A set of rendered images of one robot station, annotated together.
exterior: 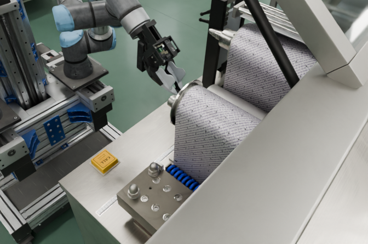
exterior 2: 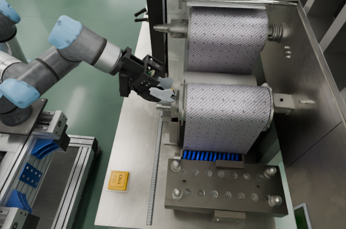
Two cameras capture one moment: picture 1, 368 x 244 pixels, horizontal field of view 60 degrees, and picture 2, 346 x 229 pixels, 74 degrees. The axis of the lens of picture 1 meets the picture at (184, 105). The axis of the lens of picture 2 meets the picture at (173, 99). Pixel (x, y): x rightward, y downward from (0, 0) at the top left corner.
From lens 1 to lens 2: 0.42 m
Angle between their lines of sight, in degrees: 24
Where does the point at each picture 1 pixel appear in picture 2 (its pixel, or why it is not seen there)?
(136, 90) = (59, 93)
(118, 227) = (172, 222)
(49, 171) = (41, 204)
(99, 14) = (59, 67)
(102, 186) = (133, 200)
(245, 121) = (249, 95)
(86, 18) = (48, 79)
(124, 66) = not seen: hidden behind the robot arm
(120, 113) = not seen: hidden behind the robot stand
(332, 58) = not seen: outside the picture
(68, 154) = (47, 180)
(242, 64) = (205, 46)
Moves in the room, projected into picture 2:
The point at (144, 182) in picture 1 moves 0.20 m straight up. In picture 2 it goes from (176, 179) to (177, 158)
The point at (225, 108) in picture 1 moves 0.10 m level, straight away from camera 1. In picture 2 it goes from (227, 92) to (210, 69)
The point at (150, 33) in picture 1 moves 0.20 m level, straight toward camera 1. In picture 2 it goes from (134, 63) to (190, 115)
